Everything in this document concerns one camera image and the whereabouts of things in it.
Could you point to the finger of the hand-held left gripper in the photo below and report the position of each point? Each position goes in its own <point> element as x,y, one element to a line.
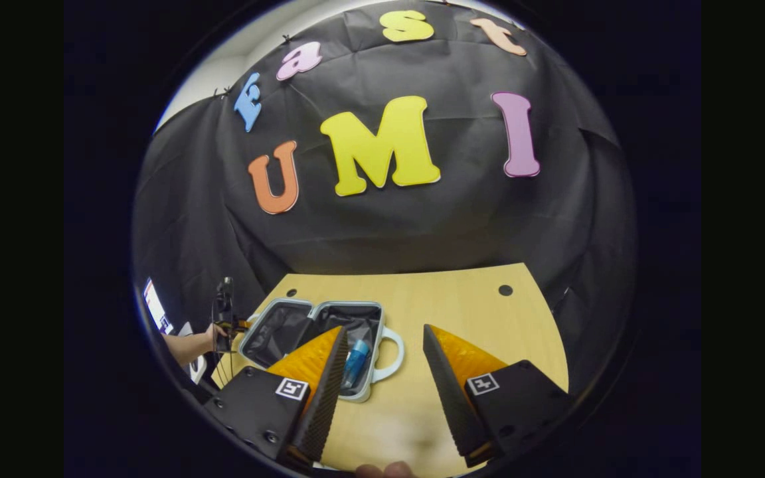
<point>244,324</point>

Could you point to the black backdrop cloth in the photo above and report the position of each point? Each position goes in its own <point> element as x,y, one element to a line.
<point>422,232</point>

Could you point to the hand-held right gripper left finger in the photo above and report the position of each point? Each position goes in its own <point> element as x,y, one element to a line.
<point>326,398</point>

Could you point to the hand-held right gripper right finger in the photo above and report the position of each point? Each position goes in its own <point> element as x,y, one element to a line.
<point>452,398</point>

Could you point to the blue cap skin care tube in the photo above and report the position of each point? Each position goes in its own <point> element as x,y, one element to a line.
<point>357,358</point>

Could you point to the computer monitor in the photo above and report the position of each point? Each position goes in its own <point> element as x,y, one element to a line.
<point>157,305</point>

